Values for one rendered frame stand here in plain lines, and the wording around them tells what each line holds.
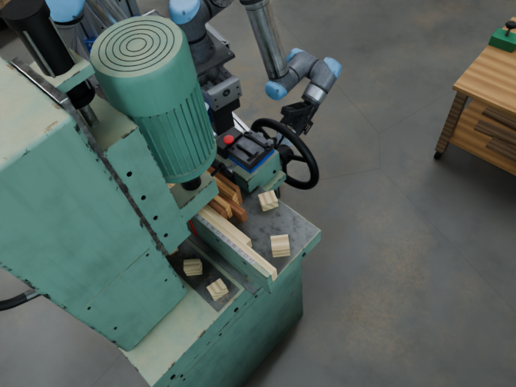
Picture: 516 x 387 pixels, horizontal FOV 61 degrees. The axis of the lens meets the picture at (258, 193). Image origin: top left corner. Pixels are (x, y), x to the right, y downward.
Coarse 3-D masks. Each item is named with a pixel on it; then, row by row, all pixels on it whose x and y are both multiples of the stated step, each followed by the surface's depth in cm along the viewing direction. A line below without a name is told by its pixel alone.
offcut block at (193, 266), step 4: (184, 260) 123; (188, 260) 122; (192, 260) 122; (196, 260) 122; (184, 264) 122; (188, 264) 122; (192, 264) 122; (196, 264) 122; (200, 264) 124; (184, 268) 121; (188, 268) 121; (192, 268) 121; (196, 268) 121; (200, 268) 123; (188, 272) 122; (192, 272) 123; (196, 272) 123; (200, 272) 123
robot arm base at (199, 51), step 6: (204, 36) 165; (192, 42) 163; (198, 42) 164; (204, 42) 166; (210, 42) 170; (192, 48) 165; (198, 48) 166; (204, 48) 167; (210, 48) 172; (192, 54) 167; (198, 54) 167; (204, 54) 168; (210, 54) 170; (198, 60) 168; (204, 60) 169
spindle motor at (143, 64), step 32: (128, 32) 79; (160, 32) 78; (96, 64) 75; (128, 64) 74; (160, 64) 73; (192, 64) 80; (128, 96) 75; (160, 96) 76; (192, 96) 82; (160, 128) 83; (192, 128) 87; (160, 160) 90; (192, 160) 94
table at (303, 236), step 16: (240, 192) 126; (256, 192) 126; (256, 208) 123; (288, 208) 122; (240, 224) 120; (256, 224) 120; (272, 224) 119; (288, 224) 119; (304, 224) 118; (208, 240) 125; (256, 240) 117; (304, 240) 116; (272, 256) 114; (288, 256) 114; (304, 256) 119; (288, 272) 116; (272, 288) 113
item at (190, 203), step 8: (200, 176) 114; (208, 176) 114; (176, 184) 113; (200, 184) 112; (208, 184) 112; (216, 184) 115; (176, 192) 112; (184, 192) 112; (192, 192) 111; (200, 192) 112; (208, 192) 114; (216, 192) 117; (176, 200) 111; (184, 200) 110; (192, 200) 111; (200, 200) 114; (208, 200) 117; (184, 208) 110; (192, 208) 113; (200, 208) 116; (184, 216) 112; (192, 216) 115
